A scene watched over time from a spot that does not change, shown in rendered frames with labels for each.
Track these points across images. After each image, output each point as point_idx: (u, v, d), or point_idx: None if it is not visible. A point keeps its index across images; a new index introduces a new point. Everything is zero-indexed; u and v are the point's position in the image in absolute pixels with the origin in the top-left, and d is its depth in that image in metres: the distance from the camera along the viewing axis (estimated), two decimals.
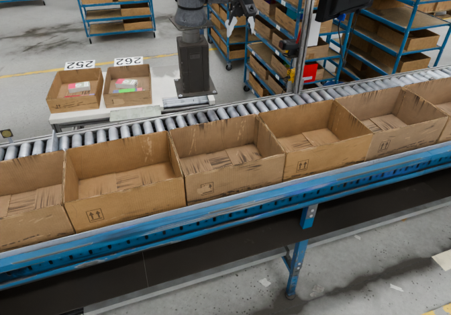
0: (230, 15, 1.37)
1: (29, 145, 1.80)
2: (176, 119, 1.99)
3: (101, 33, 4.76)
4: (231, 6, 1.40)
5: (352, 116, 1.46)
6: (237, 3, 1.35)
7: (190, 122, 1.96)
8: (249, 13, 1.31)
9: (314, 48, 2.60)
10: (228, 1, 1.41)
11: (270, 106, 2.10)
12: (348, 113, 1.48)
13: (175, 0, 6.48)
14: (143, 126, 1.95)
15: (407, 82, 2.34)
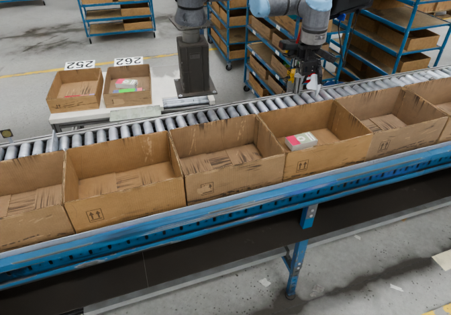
0: (321, 74, 1.28)
1: (29, 145, 1.80)
2: (176, 119, 1.99)
3: (101, 33, 4.76)
4: (307, 68, 1.28)
5: (352, 116, 1.46)
6: (320, 60, 1.28)
7: (190, 122, 1.96)
8: (336, 58, 1.31)
9: None
10: (303, 67, 1.26)
11: (270, 106, 2.10)
12: (348, 113, 1.48)
13: (175, 0, 6.48)
14: (143, 126, 1.95)
15: (407, 82, 2.34)
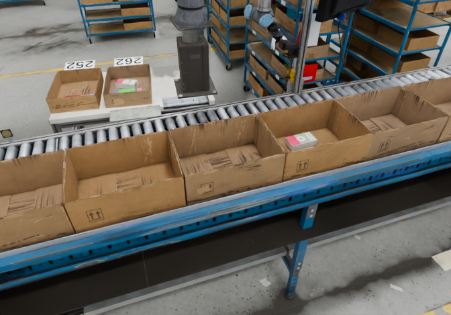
0: (270, 37, 2.30)
1: (29, 145, 1.80)
2: (176, 119, 1.99)
3: (101, 33, 4.76)
4: None
5: (352, 116, 1.46)
6: (272, 31, 2.32)
7: (190, 122, 1.96)
8: (276, 24, 2.25)
9: (314, 48, 2.60)
10: (269, 40, 2.39)
11: (270, 106, 2.10)
12: (348, 113, 1.48)
13: (175, 0, 6.48)
14: (143, 126, 1.95)
15: (407, 82, 2.34)
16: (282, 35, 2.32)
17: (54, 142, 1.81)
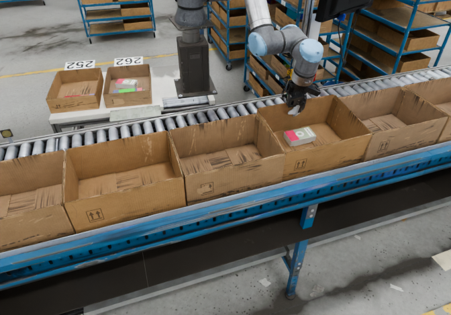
0: (303, 108, 1.47)
1: (29, 145, 1.80)
2: (176, 119, 1.99)
3: (101, 33, 4.76)
4: (294, 101, 1.44)
5: (352, 113, 1.46)
6: (306, 95, 1.43)
7: (190, 122, 1.96)
8: (321, 92, 1.47)
9: None
10: (290, 101, 1.42)
11: None
12: (348, 111, 1.47)
13: (175, 0, 6.48)
14: (143, 126, 1.95)
15: (407, 82, 2.34)
16: None
17: (54, 142, 1.81)
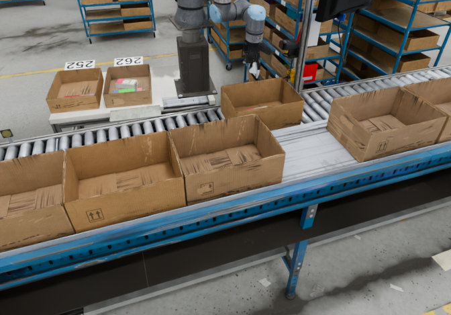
0: (260, 62, 1.83)
1: (29, 145, 1.80)
2: (176, 119, 1.99)
3: (101, 33, 4.76)
4: (250, 58, 1.82)
5: (292, 89, 1.92)
6: (259, 52, 1.82)
7: (190, 122, 1.96)
8: (272, 51, 1.85)
9: (314, 48, 2.60)
10: (246, 57, 1.81)
11: None
12: (290, 87, 1.94)
13: (175, 0, 6.48)
14: (143, 126, 1.95)
15: (407, 82, 2.34)
16: None
17: (54, 142, 1.81)
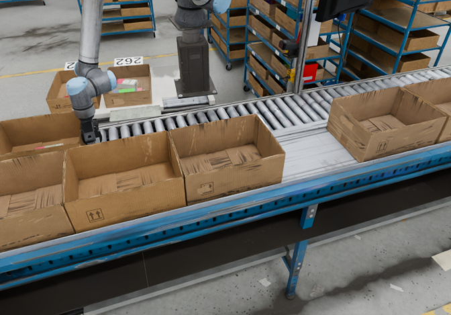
0: (82, 140, 1.60)
1: None
2: (176, 122, 2.00)
3: (101, 33, 4.76)
4: None
5: (80, 126, 1.63)
6: (82, 129, 1.56)
7: None
8: (86, 141, 1.51)
9: (314, 48, 2.60)
10: None
11: None
12: (80, 123, 1.65)
13: (175, 0, 6.48)
14: None
15: (407, 82, 2.34)
16: (97, 137, 1.61)
17: None
